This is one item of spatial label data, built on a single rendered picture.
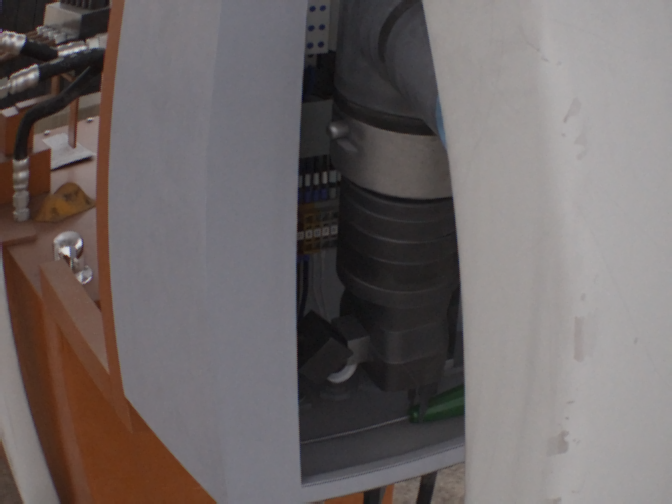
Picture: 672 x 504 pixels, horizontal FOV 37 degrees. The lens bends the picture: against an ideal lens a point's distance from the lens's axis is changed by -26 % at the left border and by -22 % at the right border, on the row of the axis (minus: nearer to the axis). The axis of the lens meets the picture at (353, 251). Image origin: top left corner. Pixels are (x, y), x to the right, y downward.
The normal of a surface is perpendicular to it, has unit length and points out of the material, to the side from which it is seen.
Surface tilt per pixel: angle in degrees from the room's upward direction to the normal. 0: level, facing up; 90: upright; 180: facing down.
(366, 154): 101
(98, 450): 90
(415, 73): 86
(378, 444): 0
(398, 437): 0
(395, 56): 88
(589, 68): 81
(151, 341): 90
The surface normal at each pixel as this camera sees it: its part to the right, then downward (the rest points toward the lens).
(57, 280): 0.03, -0.93
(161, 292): -0.86, 0.16
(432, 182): 0.22, 0.56
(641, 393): 0.50, 0.16
